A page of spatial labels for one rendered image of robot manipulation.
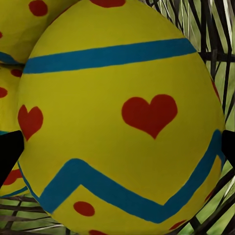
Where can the wicker basket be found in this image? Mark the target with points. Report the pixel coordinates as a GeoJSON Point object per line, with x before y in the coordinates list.
{"type": "Point", "coordinates": [225, 9]}

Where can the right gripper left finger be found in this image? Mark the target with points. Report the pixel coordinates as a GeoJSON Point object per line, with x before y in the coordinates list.
{"type": "Point", "coordinates": [11, 147]}

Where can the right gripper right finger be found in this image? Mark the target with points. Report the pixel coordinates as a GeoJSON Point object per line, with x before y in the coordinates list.
{"type": "Point", "coordinates": [228, 146]}

